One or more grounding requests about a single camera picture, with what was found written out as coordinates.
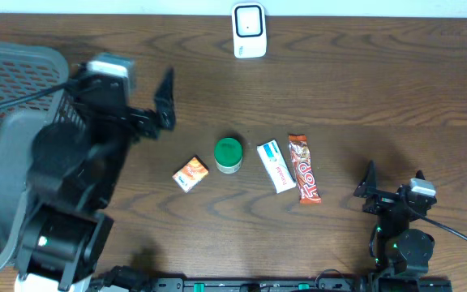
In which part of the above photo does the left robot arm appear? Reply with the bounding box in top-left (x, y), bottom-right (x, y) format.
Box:
top-left (15, 68), bottom-right (176, 291)

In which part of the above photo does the grey plastic basket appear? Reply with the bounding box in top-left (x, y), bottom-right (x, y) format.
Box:
top-left (0, 42), bottom-right (81, 271)

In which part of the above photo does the white blue toothpaste box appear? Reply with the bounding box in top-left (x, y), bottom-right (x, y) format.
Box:
top-left (257, 140), bottom-right (296, 194)

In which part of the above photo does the orange Top chocolate bar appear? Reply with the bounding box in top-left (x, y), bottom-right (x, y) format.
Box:
top-left (288, 135), bottom-right (322, 204)

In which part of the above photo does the white barcode scanner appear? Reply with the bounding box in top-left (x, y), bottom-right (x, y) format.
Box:
top-left (231, 2), bottom-right (268, 58)

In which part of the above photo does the green lid jar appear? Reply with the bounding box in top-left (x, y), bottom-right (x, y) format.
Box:
top-left (214, 137), bottom-right (243, 174)

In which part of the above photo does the orange small box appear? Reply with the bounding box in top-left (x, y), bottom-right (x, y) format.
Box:
top-left (172, 157), bottom-right (209, 193)

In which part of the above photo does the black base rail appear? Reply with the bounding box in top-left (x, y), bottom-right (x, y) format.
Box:
top-left (91, 265), bottom-right (454, 292)

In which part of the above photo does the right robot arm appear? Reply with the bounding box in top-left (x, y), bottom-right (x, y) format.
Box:
top-left (353, 161), bottom-right (437, 291)

